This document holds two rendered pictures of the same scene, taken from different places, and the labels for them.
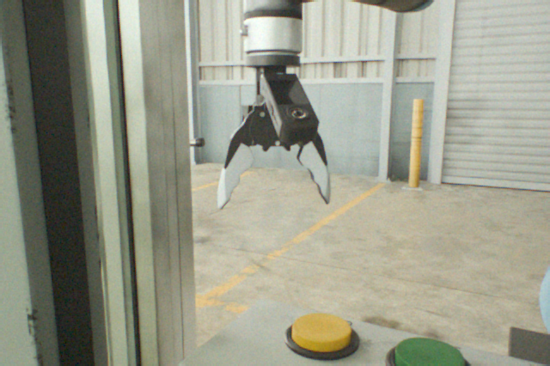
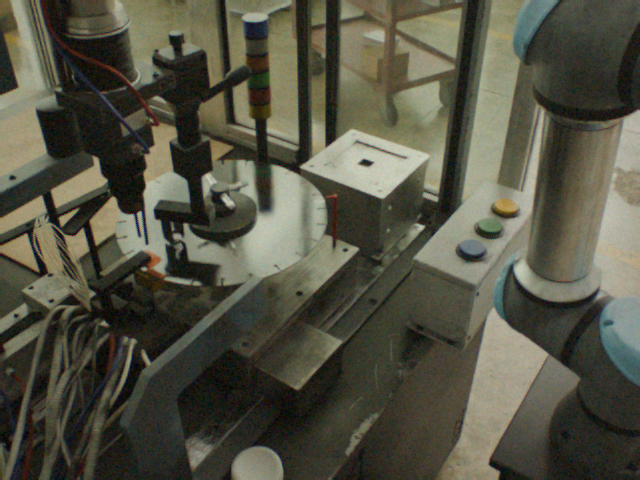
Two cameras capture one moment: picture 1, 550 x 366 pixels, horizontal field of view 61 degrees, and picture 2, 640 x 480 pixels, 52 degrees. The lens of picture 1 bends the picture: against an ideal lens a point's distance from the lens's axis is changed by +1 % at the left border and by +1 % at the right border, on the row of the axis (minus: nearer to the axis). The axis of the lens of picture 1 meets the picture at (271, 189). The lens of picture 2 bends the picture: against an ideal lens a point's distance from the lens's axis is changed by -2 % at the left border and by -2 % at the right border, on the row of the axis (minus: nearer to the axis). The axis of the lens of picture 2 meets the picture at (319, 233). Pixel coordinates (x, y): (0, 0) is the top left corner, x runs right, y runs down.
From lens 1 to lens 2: 1.13 m
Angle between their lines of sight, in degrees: 88
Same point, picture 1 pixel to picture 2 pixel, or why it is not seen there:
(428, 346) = (494, 225)
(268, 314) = (524, 199)
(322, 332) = (500, 204)
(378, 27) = not seen: outside the picture
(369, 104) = not seen: outside the picture
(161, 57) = (525, 84)
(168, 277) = (508, 157)
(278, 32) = not seen: outside the picture
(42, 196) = (454, 107)
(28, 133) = (454, 93)
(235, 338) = (503, 190)
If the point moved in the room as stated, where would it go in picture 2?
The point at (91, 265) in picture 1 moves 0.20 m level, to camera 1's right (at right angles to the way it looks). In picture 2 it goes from (462, 129) to (469, 191)
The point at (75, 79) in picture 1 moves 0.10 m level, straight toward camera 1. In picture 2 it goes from (469, 85) to (415, 91)
